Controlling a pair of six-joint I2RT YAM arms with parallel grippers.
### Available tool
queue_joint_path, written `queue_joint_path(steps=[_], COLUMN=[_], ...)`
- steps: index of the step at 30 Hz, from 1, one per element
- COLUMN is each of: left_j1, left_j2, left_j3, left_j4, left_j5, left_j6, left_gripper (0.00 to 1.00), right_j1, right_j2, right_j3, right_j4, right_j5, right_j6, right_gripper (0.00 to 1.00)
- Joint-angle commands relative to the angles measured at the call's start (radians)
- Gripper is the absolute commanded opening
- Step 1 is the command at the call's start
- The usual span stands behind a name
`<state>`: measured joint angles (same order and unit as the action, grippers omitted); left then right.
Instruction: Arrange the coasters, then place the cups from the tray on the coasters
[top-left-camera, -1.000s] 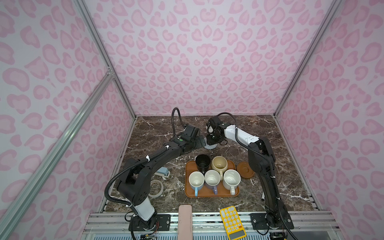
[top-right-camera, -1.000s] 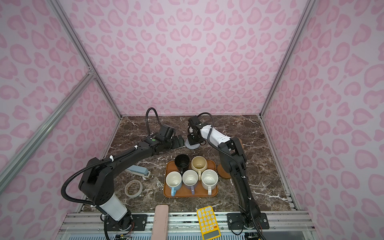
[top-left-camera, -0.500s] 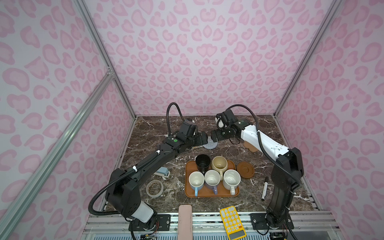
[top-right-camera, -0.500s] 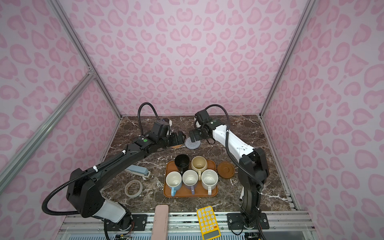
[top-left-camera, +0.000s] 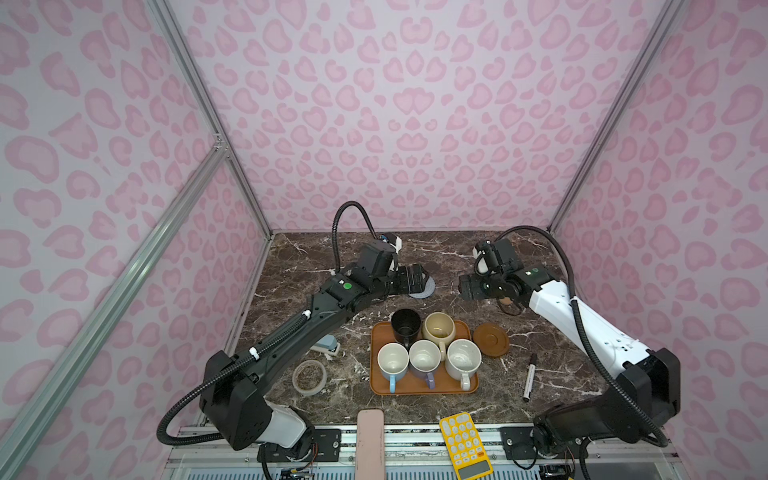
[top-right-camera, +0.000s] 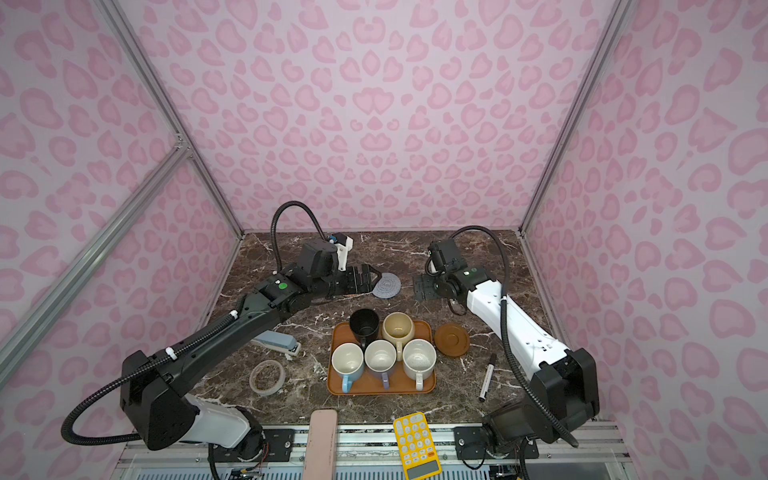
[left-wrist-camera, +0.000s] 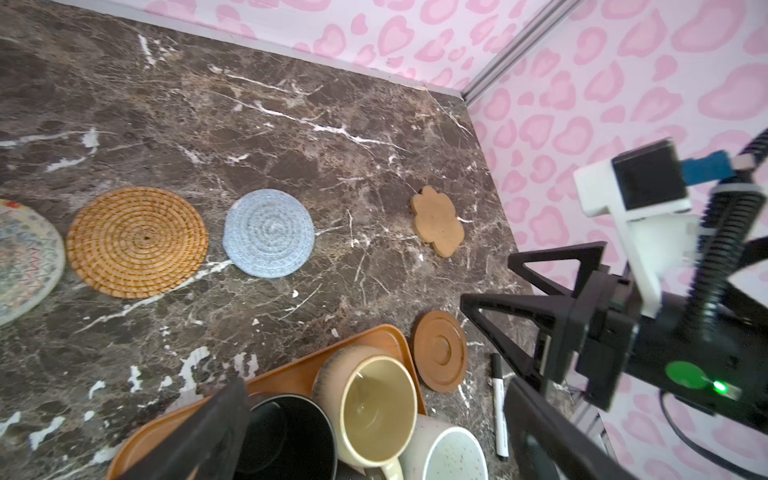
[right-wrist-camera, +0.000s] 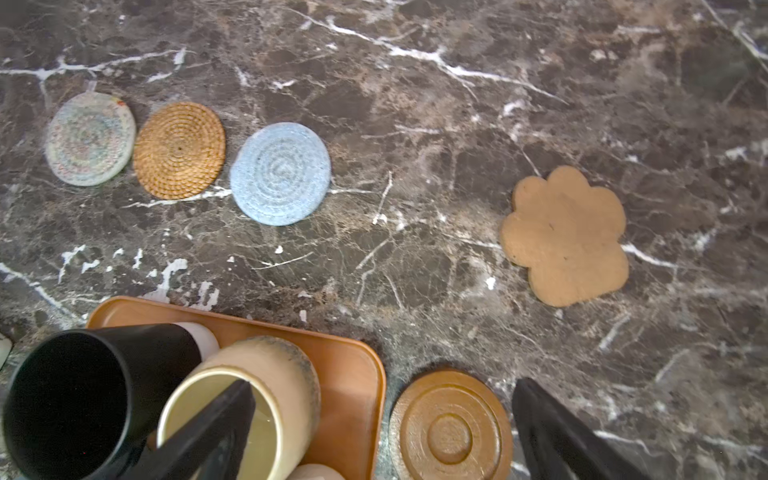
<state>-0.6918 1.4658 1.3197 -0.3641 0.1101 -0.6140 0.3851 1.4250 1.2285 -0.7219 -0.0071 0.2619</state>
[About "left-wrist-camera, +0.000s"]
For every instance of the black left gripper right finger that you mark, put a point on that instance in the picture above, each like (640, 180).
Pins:
(548, 446)

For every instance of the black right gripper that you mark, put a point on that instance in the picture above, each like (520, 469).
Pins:
(722, 371)

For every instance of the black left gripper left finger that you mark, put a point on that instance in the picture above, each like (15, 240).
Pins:
(206, 446)

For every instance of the black mug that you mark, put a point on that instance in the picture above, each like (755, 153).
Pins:
(288, 436)

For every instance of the round brown wooden coaster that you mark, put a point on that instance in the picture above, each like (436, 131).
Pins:
(440, 351)

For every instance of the cork paw shaped coaster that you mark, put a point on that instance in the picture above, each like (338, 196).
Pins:
(436, 222)

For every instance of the round tan rattan coaster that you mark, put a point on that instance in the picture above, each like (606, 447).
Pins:
(137, 242)

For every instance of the light blue woven coaster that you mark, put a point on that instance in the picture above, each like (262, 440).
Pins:
(268, 234)

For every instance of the white multicolour zigzag woven coaster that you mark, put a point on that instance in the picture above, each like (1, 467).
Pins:
(32, 259)

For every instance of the orange brown serving tray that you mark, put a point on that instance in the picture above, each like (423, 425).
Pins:
(296, 377)

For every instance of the white speckled pink mug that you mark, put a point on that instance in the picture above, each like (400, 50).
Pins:
(439, 450)

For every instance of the beige cream mug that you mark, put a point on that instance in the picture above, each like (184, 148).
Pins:
(371, 401)

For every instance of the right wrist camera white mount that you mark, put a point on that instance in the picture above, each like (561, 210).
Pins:
(645, 191)

